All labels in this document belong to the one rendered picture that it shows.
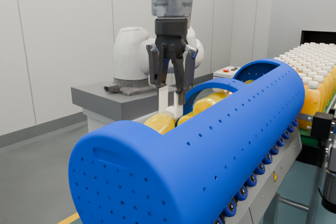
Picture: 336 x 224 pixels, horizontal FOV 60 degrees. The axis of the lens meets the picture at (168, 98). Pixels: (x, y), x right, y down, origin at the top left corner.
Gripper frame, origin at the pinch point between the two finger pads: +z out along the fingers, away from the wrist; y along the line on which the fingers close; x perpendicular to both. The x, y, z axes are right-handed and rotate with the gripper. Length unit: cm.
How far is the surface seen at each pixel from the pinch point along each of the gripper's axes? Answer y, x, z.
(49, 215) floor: -130, 35, 122
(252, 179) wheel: 17.2, 16.0, 24.0
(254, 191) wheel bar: 18.0, 16.9, 28.4
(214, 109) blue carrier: 12.6, -1.4, -1.4
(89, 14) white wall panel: -246, 186, -9
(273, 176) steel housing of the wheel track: 18.8, 33.5, 31.8
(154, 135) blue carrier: 11.0, -20.6, -2.2
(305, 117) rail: 20, 76, 24
